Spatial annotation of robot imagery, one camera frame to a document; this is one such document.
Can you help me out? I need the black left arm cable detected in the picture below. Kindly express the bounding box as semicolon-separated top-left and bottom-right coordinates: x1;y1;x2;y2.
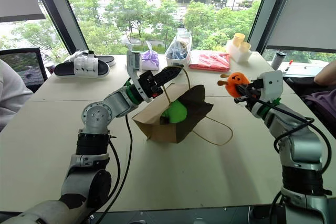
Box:
101;113;133;224

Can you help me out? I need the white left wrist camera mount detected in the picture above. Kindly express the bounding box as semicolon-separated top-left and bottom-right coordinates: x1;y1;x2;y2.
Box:
125;50;153;103

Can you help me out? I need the clear bag with blue items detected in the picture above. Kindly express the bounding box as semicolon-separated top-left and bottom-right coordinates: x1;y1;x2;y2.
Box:
165;31;193;68

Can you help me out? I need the orange pumpkin plush toy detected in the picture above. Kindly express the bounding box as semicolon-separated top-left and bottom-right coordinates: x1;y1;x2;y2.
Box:
217;71;251;98

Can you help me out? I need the yellow paper cup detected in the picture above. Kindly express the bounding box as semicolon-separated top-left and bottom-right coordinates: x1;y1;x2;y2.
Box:
239;41;253;53
233;33;246;49

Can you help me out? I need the green plush toy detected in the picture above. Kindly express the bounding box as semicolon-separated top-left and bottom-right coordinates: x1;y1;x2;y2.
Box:
160;100;188;125

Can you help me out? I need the black mesh office chair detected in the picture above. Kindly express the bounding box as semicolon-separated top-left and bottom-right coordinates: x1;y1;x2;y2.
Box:
0;47;49;93

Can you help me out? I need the black white slipper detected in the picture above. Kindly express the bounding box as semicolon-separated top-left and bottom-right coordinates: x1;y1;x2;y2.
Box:
70;50;117;67
54;55;111;79

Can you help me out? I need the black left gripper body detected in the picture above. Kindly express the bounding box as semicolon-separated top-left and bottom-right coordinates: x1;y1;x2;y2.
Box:
138;70;164;99

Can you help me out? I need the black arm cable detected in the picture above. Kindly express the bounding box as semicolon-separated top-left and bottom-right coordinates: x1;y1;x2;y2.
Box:
101;113;133;224
246;97;333;175

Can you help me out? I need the person in white top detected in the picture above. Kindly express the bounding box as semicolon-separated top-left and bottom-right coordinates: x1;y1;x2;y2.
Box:
0;58;34;133

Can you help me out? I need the white plastic cup holder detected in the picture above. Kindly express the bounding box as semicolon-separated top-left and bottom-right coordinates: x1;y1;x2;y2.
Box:
226;39;253;64

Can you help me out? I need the person in purple clothing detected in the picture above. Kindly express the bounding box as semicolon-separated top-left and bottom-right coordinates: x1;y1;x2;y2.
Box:
301;60;336;132

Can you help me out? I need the brown paper bag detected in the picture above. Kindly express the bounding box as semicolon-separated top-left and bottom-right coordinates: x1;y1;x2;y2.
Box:
132;65;234;146

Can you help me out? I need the purple cloth pouch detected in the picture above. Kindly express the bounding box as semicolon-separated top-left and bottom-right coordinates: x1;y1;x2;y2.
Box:
141;49;160;71

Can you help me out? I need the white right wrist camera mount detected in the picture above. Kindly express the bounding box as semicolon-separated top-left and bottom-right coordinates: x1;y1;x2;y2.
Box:
258;70;284;103

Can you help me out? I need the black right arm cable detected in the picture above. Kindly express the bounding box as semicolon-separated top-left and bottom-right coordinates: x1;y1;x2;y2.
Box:
246;97;333;175

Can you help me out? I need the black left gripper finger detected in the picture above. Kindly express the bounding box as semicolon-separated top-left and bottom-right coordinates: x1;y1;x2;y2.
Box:
157;71;182;89
156;66;184;82

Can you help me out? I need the dark red drink can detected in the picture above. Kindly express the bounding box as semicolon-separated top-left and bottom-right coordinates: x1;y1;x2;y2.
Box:
44;61;57;76

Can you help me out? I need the red plastic bag stack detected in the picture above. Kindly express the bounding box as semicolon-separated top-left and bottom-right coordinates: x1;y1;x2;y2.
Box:
188;51;232;73

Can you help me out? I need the silver tumbler with black lid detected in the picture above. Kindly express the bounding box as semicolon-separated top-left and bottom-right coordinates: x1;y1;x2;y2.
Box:
270;50;287;71

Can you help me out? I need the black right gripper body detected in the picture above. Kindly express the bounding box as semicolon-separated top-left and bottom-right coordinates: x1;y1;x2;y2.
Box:
245;77;264;105

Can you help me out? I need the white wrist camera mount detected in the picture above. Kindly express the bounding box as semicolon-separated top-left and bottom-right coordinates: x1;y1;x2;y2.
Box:
258;70;284;103
125;50;153;103

